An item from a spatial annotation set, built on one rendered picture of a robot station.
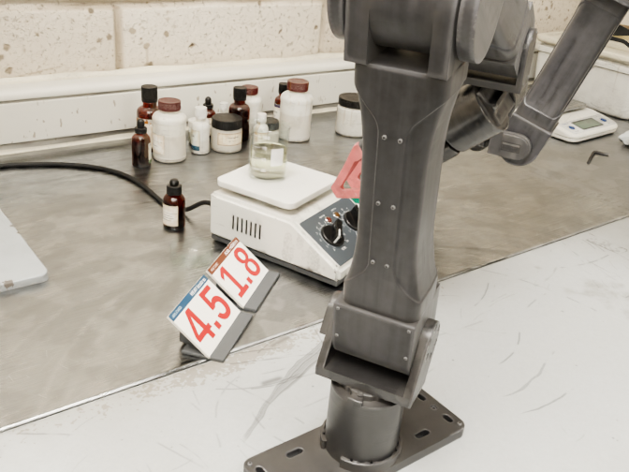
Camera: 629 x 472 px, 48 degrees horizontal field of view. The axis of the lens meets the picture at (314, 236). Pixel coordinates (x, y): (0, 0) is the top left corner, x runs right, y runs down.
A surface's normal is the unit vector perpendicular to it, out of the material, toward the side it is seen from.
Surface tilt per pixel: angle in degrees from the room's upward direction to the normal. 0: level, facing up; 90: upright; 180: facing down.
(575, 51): 89
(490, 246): 0
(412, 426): 0
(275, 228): 90
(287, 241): 90
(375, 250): 99
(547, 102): 80
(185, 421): 0
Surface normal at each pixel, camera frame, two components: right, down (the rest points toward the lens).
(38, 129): 0.59, 0.40
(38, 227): 0.08, -0.89
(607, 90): -0.79, 0.26
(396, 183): -0.44, 0.51
